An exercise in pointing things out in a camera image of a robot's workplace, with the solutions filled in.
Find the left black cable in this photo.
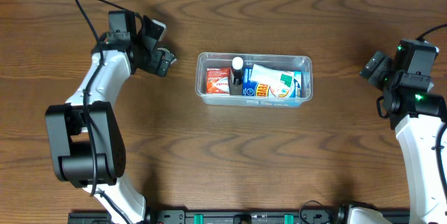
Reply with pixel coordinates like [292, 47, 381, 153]
[73, 0, 144, 224]

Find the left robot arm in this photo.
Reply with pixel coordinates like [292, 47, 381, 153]
[45, 10, 176, 223]

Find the green Zam-Buk box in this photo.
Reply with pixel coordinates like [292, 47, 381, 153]
[157, 47, 177, 65]

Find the black cable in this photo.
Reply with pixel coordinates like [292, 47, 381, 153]
[415, 23, 447, 197]
[73, 0, 144, 224]

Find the blue Kool Fever box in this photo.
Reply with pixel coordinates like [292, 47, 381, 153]
[242, 68, 302, 98]

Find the clear plastic container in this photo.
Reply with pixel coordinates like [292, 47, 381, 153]
[195, 52, 313, 107]

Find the right black cable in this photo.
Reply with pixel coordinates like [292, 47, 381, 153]
[415, 23, 447, 197]

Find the white green medicine box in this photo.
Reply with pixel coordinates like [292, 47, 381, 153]
[250, 64, 294, 89]

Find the black bottle white cap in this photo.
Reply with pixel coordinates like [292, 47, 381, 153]
[229, 57, 244, 96]

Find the red Panadol box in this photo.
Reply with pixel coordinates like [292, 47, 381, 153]
[206, 68, 230, 95]

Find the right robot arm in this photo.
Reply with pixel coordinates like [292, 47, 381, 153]
[360, 38, 446, 223]

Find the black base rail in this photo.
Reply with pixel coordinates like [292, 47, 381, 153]
[67, 207, 411, 224]

